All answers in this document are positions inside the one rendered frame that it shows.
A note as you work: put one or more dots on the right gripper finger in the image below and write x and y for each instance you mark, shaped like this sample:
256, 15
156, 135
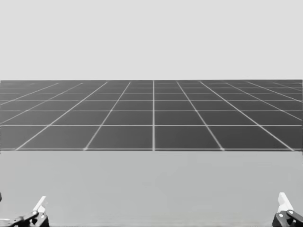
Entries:
284, 203

